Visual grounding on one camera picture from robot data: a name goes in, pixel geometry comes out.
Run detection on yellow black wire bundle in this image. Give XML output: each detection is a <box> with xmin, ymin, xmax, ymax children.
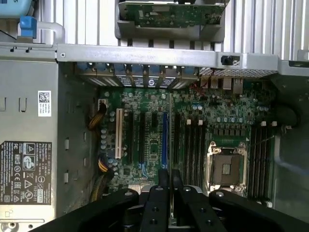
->
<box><xmin>87</xmin><ymin>105</ymin><xmax>107</xmax><ymax>131</ymax></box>
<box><xmin>90</xmin><ymin>156</ymin><xmax>115</xmax><ymax>203</ymax></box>

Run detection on blue expansion slot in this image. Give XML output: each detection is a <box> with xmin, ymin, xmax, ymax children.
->
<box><xmin>162</xmin><ymin>111</ymin><xmax>169</xmax><ymax>170</ymax></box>

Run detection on black fan shroud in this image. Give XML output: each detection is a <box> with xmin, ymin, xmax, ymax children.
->
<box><xmin>271</xmin><ymin>89</ymin><xmax>309</xmax><ymax>132</ymax></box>

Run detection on rear port block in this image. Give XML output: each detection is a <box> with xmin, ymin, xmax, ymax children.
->
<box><xmin>199</xmin><ymin>75</ymin><xmax>244</xmax><ymax>95</ymax></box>

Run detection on white PCI expansion slot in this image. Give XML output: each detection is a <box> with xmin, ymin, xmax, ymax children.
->
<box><xmin>115</xmin><ymin>108</ymin><xmax>125</xmax><ymax>160</ymax></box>

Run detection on grey power supply unit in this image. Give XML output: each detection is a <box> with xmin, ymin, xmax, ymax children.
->
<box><xmin>0</xmin><ymin>60</ymin><xmax>59</xmax><ymax>232</ymax></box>

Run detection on white QR code label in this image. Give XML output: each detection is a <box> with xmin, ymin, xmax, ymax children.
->
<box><xmin>37</xmin><ymin>90</ymin><xmax>52</xmax><ymax>117</ymax></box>

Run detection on short black expansion slot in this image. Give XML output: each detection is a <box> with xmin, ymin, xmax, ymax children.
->
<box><xmin>151</xmin><ymin>112</ymin><xmax>158</xmax><ymax>133</ymax></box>

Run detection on light blue box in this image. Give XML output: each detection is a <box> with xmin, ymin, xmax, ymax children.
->
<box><xmin>0</xmin><ymin>0</ymin><xmax>33</xmax><ymax>18</ymax></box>

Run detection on metal CPU socket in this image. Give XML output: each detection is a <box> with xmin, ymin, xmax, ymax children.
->
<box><xmin>206</xmin><ymin>141</ymin><xmax>250</xmax><ymax>194</ymax></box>

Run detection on long black expansion slot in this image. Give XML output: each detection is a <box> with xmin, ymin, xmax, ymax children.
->
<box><xmin>139</xmin><ymin>112</ymin><xmax>146</xmax><ymax>164</ymax></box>
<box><xmin>174</xmin><ymin>113</ymin><xmax>182</xmax><ymax>165</ymax></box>
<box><xmin>126</xmin><ymin>112</ymin><xmax>134</xmax><ymax>164</ymax></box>

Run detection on black RAM slot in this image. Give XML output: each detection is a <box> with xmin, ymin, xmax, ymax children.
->
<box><xmin>249</xmin><ymin>125</ymin><xmax>257</xmax><ymax>198</ymax></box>
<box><xmin>202</xmin><ymin>120</ymin><xmax>209</xmax><ymax>189</ymax></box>
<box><xmin>197</xmin><ymin>120</ymin><xmax>203</xmax><ymax>189</ymax></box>
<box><xmin>191</xmin><ymin>120</ymin><xmax>197</xmax><ymax>188</ymax></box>
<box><xmin>255</xmin><ymin>125</ymin><xmax>263</xmax><ymax>199</ymax></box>
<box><xmin>261</xmin><ymin>121</ymin><xmax>268</xmax><ymax>201</ymax></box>
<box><xmin>267</xmin><ymin>121</ymin><xmax>276</xmax><ymax>203</ymax></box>
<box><xmin>185</xmin><ymin>119</ymin><xmax>192</xmax><ymax>187</ymax></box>

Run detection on blue plastic clip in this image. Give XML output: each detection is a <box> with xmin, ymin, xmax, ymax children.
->
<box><xmin>19</xmin><ymin>15</ymin><xmax>38</xmax><ymax>39</ymax></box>

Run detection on black regulatory label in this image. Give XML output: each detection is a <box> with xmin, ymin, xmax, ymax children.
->
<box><xmin>0</xmin><ymin>141</ymin><xmax>53</xmax><ymax>206</ymax></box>

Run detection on thin grey strip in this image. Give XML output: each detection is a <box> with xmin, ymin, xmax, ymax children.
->
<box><xmin>169</xmin><ymin>92</ymin><xmax>175</xmax><ymax>219</ymax></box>

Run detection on grey metal PC case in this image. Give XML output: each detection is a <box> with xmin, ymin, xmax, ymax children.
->
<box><xmin>0</xmin><ymin>41</ymin><xmax>309</xmax><ymax>232</ymax></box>

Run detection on black case latch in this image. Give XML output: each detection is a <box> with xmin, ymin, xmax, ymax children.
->
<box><xmin>220</xmin><ymin>55</ymin><xmax>234</xmax><ymax>66</ymax></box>

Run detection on green graphics card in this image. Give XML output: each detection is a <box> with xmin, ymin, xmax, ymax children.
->
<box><xmin>125</xmin><ymin>1</ymin><xmax>225</xmax><ymax>28</ymax></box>

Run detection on green motherboard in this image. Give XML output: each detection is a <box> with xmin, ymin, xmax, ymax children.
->
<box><xmin>97</xmin><ymin>86</ymin><xmax>278</xmax><ymax>211</ymax></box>

